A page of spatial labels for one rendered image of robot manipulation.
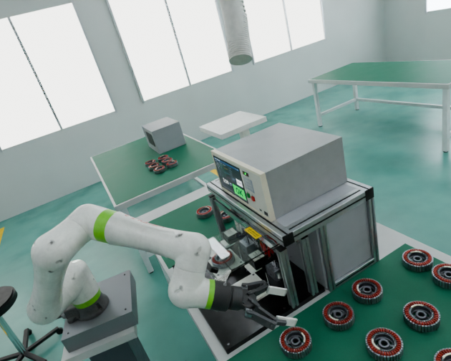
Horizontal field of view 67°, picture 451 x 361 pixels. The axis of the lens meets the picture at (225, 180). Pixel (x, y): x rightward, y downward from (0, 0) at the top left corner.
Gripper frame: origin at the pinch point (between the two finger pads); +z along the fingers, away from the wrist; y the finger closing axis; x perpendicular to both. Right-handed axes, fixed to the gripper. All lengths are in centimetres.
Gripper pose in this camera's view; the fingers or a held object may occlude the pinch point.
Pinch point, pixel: (287, 306)
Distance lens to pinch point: 123.4
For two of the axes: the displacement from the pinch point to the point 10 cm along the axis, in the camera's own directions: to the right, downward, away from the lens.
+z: 9.6, 2.1, 1.6
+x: 2.5, -8.9, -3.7
